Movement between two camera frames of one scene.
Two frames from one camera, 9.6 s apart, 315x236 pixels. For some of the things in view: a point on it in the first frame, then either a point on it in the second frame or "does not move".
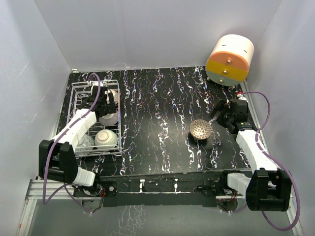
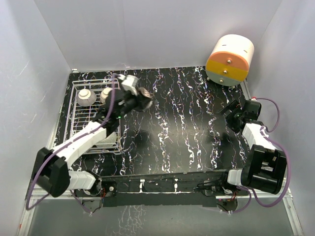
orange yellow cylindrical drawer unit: [228, 62] does not move
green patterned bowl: [106, 137] does not move
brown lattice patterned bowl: [200, 129] → [145, 92]
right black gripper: [218, 107] → [231, 125]
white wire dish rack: [104, 138] does not move
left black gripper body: [109, 108] → [131, 102]
